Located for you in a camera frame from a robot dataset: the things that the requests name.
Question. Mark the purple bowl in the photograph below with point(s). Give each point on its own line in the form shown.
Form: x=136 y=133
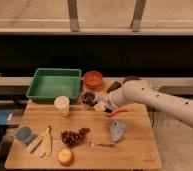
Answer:
x=130 y=78

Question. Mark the orange bowl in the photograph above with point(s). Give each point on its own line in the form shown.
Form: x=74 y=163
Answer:
x=93 y=79

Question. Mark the right metal window post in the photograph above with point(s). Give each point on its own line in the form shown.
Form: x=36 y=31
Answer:
x=137 y=15

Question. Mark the bunch of dark grapes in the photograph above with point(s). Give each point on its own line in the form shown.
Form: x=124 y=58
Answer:
x=71 y=139

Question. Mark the black rectangular block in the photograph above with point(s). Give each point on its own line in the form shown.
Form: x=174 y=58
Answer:
x=114 y=86

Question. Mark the left metal window post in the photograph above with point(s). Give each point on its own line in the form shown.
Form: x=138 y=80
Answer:
x=73 y=15

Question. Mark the blue object at left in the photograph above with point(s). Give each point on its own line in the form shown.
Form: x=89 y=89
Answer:
x=5 y=116

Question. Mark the metal fork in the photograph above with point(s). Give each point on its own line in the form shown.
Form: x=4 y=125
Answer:
x=93 y=144

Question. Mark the orange carrot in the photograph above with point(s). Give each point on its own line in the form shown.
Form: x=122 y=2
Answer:
x=116 y=111

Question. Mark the blue plastic cup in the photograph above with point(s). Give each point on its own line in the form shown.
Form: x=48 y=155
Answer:
x=24 y=135

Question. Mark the blue sponge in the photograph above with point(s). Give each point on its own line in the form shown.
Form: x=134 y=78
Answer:
x=99 y=98

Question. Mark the yellow apple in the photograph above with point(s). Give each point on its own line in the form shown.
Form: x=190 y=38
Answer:
x=65 y=156

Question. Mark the black handled brush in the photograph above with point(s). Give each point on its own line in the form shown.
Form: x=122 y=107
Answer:
x=107 y=110

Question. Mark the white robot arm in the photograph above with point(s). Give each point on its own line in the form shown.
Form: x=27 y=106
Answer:
x=140 y=91

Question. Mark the grey blue cloth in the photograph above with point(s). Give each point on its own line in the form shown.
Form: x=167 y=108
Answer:
x=117 y=129

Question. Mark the wooden table board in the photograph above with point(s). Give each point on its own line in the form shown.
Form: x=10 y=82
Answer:
x=137 y=149

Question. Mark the small metal cup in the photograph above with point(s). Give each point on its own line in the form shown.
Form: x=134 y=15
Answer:
x=88 y=99

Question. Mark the white cylindrical cup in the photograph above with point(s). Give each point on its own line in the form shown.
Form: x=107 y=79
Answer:
x=62 y=104

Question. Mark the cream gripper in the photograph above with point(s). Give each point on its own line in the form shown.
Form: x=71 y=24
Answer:
x=100 y=106

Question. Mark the green plastic tray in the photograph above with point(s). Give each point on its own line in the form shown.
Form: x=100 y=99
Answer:
x=49 y=83

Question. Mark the metal window post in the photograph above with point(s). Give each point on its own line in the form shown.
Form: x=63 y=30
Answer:
x=73 y=15
x=137 y=15

